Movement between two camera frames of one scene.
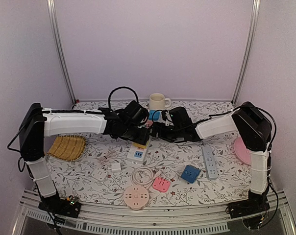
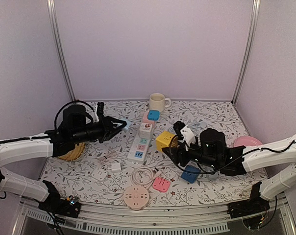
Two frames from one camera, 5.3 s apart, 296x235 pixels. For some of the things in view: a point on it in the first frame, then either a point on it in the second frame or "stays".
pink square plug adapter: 161,184 stays
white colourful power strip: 137,152 stays
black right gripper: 161,134 to 179,152
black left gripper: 143,138 to 107,127
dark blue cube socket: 190,174 stays
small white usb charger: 116,167 stays
